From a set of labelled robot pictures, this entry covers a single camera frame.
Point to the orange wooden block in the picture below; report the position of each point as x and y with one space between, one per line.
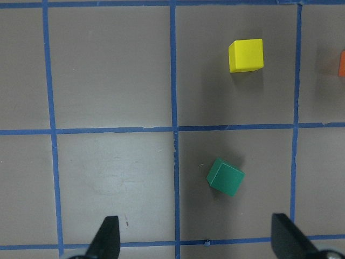
341 70

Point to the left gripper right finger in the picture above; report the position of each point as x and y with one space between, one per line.
287 240

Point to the green wooden block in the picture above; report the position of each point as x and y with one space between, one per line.
225 177

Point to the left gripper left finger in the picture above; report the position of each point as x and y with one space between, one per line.
106 243

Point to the yellow wooden block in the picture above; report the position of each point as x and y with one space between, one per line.
246 55

